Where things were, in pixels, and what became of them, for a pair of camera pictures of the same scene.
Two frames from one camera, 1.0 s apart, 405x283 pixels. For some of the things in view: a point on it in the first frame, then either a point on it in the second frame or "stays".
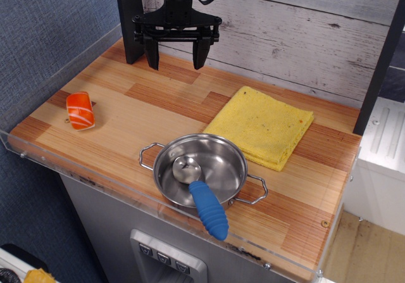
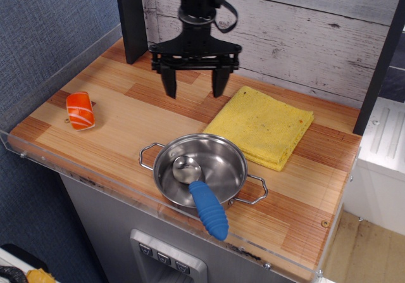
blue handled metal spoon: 187,169 stays
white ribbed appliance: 376,190 stays
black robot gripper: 178,21 -> 195,49
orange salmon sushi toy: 80,111 stays
